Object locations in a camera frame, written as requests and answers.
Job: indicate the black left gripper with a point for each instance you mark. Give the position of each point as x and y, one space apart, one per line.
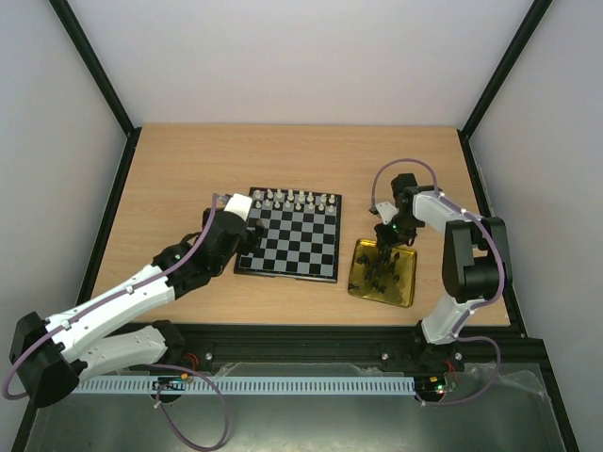
252 239

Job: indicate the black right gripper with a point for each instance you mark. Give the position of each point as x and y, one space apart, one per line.
389 238

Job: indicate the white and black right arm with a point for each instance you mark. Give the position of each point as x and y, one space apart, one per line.
475 264

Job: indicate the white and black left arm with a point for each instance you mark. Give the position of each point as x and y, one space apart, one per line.
52 355

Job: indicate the black chess pieces in tray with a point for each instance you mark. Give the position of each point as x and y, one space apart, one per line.
379 277

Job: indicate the white chess piece row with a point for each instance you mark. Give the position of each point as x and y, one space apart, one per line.
282 199

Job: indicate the gold rectangular tray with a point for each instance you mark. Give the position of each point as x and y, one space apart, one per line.
401 294

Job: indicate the black and grey chessboard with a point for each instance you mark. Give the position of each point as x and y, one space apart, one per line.
298 245

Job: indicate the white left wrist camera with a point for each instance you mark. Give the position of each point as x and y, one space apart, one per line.
239 205

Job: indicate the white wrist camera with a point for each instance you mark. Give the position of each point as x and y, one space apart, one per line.
386 211
239 205

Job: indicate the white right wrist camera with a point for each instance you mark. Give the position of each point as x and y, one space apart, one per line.
386 211

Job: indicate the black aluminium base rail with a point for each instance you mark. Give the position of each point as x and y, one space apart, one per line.
394 349

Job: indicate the slotted grey cable duct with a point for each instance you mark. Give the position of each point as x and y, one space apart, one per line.
249 386

